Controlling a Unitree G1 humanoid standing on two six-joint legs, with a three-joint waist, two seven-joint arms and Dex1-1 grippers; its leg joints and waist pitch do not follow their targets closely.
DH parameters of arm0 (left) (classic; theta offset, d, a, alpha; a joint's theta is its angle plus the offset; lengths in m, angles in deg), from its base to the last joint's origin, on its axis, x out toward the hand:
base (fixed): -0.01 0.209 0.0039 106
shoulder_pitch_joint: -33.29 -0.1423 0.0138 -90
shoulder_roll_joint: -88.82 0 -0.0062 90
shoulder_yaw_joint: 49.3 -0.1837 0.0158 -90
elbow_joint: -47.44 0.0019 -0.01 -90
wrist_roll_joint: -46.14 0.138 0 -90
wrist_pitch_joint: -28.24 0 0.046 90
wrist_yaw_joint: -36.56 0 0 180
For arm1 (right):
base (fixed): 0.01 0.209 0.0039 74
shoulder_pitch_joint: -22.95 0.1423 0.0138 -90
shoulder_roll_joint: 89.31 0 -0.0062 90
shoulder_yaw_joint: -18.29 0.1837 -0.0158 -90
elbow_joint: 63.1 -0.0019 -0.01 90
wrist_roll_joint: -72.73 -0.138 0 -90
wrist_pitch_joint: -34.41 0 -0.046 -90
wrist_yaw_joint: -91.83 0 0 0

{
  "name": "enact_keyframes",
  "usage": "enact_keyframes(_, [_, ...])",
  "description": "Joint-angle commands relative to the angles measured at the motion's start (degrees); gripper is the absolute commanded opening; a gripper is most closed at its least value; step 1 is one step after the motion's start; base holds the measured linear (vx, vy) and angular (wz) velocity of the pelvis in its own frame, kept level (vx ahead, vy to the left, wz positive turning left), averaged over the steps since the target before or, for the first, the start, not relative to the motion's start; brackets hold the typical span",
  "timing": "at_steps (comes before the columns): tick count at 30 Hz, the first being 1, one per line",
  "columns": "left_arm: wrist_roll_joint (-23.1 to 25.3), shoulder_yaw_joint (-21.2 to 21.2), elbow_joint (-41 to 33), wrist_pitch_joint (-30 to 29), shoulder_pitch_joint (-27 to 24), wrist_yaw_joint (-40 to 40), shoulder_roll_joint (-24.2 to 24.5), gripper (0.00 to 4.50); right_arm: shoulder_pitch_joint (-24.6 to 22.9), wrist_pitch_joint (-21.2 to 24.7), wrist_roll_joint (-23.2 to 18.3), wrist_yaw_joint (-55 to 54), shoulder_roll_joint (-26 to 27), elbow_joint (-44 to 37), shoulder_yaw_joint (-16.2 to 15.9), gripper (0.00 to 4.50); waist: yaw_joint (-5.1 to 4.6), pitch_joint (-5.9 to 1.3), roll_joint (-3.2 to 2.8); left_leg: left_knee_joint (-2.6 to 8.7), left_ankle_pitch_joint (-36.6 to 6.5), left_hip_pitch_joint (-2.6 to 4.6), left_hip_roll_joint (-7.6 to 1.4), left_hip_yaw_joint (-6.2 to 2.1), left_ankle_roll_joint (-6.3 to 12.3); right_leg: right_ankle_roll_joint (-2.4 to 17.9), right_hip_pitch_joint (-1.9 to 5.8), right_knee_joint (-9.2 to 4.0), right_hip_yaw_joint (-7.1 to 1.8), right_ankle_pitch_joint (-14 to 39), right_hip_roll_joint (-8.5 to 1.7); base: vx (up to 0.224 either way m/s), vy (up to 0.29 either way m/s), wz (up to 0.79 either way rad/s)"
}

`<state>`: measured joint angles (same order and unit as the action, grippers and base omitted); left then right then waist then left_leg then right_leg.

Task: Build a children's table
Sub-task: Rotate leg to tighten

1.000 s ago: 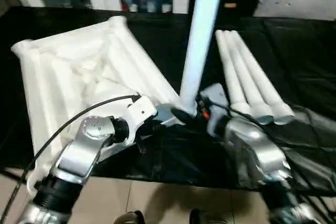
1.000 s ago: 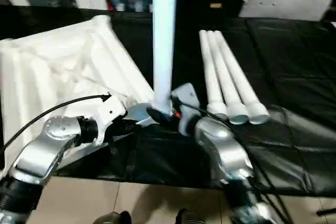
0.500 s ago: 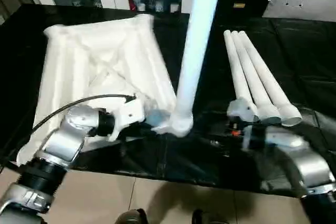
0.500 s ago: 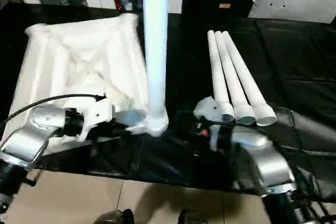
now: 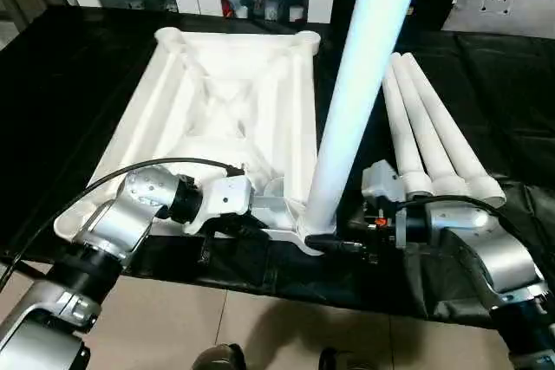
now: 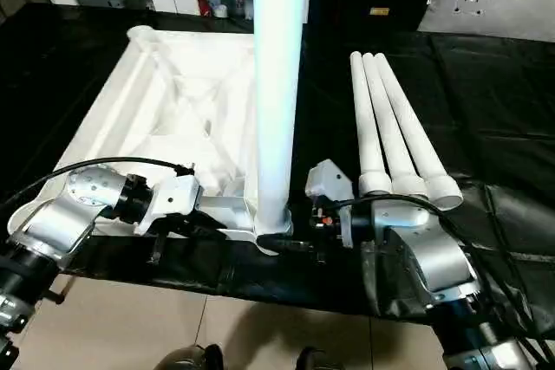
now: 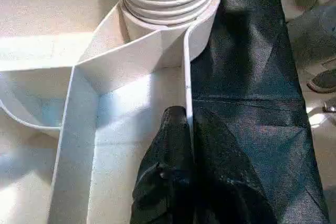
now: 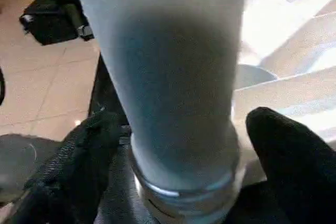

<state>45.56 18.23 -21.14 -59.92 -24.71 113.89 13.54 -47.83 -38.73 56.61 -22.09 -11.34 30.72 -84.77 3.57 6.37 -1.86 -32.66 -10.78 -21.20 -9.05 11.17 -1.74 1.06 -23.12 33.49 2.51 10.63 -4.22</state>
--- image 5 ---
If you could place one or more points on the white plastic table top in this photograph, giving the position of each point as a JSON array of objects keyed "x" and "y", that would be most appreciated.
[{"x": 225, "y": 84}]

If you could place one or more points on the white plastic table leg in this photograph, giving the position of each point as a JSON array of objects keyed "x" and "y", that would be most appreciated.
[
  {"x": 360, "y": 84},
  {"x": 455, "y": 136},
  {"x": 430, "y": 136},
  {"x": 407, "y": 136}
]

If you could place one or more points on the right robot leg dark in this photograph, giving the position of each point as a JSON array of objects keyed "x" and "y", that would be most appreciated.
[{"x": 340, "y": 359}]

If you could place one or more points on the robot leg dark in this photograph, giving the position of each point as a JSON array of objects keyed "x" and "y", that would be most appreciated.
[
  {"x": 219, "y": 357},
  {"x": 340, "y": 359}
]

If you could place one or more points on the left robot leg dark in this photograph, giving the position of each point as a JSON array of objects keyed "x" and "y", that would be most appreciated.
[{"x": 219, "y": 357}]

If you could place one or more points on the black work mat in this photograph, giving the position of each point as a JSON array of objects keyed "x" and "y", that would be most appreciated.
[{"x": 511, "y": 105}]

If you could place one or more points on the small white jar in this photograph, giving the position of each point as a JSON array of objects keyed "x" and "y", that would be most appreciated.
[
  {"x": 297, "y": 12},
  {"x": 240, "y": 10},
  {"x": 271, "y": 8}
]

